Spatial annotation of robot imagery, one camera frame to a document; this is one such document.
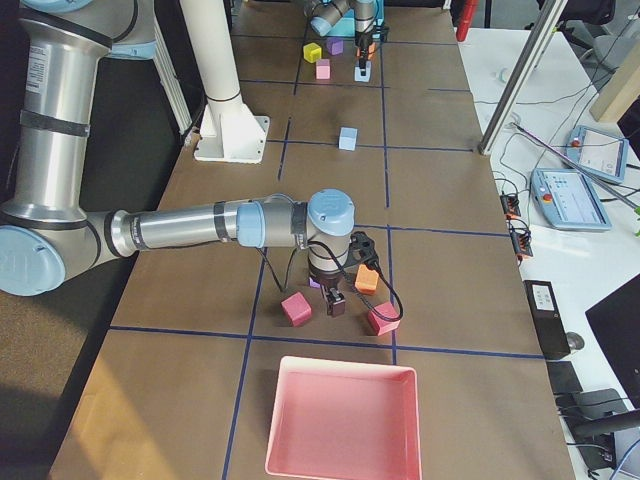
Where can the light blue foam block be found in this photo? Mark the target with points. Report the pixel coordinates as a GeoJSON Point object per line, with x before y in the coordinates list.
{"type": "Point", "coordinates": [347, 138]}

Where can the magenta foam block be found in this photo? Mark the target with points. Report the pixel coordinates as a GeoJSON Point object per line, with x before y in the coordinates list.
{"type": "Point", "coordinates": [297, 309]}

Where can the red fire extinguisher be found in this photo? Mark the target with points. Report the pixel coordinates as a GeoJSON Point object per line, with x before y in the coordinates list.
{"type": "Point", "coordinates": [465, 19]}

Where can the teach pendant far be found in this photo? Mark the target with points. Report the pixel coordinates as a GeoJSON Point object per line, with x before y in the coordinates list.
{"type": "Point", "coordinates": [603, 154]}

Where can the yellow foam block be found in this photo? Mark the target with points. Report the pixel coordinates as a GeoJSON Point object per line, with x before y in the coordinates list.
{"type": "Point", "coordinates": [312, 52]}

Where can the black power box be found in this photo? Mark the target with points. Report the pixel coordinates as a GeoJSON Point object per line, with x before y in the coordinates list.
{"type": "Point", "coordinates": [547, 320]}

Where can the teal plastic bin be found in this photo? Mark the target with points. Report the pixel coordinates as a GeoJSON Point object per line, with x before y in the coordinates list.
{"type": "Point", "coordinates": [345, 27]}

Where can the pink foam block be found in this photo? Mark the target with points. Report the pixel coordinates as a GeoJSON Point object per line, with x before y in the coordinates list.
{"type": "Point", "coordinates": [323, 69]}

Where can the black monitor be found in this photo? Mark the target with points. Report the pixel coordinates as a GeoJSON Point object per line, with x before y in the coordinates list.
{"type": "Point", "coordinates": [614, 322]}

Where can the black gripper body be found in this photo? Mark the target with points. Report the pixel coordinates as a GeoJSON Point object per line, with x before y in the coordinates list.
{"type": "Point", "coordinates": [325, 281]}
{"type": "Point", "coordinates": [363, 39]}

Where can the pink plastic bin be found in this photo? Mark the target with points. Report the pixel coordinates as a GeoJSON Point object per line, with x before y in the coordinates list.
{"type": "Point", "coordinates": [344, 420]}

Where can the red foam block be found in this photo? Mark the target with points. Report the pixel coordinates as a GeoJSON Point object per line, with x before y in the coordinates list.
{"type": "Point", "coordinates": [383, 318]}

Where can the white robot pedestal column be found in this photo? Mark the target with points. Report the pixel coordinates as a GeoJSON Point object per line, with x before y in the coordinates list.
{"type": "Point", "coordinates": [229, 132]}

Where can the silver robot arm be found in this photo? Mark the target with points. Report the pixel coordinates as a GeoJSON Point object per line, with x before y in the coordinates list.
{"type": "Point", "coordinates": [132, 154]}
{"type": "Point", "coordinates": [322, 15]}

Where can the orange foam block right side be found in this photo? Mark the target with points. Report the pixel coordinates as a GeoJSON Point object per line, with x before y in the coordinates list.
{"type": "Point", "coordinates": [366, 280]}

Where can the purple foam block left side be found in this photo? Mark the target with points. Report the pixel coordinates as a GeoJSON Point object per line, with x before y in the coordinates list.
{"type": "Point", "coordinates": [335, 46]}

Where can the teach pendant near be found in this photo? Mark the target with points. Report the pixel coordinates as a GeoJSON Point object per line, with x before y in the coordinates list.
{"type": "Point", "coordinates": [568, 201]}

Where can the orange foam block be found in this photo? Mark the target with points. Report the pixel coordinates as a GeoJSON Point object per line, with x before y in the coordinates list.
{"type": "Point", "coordinates": [366, 280]}
{"type": "Point", "coordinates": [371, 50]}

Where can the aluminium frame post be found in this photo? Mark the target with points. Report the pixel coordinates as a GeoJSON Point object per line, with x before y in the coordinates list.
{"type": "Point", "coordinates": [537, 41]}

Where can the teach pendant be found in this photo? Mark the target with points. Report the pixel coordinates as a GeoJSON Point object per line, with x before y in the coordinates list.
{"type": "Point", "coordinates": [568, 201]}
{"type": "Point", "coordinates": [603, 154]}

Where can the black monitor stand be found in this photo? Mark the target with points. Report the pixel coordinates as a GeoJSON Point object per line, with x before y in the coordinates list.
{"type": "Point", "coordinates": [596, 416]}

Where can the orange foam block left side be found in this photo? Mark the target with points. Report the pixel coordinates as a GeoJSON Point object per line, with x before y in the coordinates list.
{"type": "Point", "coordinates": [371, 50]}

